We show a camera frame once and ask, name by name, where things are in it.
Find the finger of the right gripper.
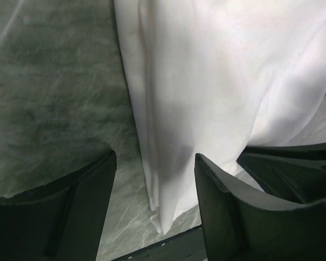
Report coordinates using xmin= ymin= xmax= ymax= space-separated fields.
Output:
xmin=237 ymin=142 xmax=326 ymax=204

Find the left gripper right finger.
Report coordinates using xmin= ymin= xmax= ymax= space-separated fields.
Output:
xmin=195 ymin=154 xmax=326 ymax=260

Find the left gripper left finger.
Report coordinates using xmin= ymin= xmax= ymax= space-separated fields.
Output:
xmin=0 ymin=150 xmax=117 ymax=260

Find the white t-shirt red print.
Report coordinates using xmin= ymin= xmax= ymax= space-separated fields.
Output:
xmin=115 ymin=1 xmax=326 ymax=234

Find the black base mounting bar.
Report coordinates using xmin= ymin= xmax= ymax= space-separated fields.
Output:
xmin=114 ymin=226 xmax=207 ymax=261

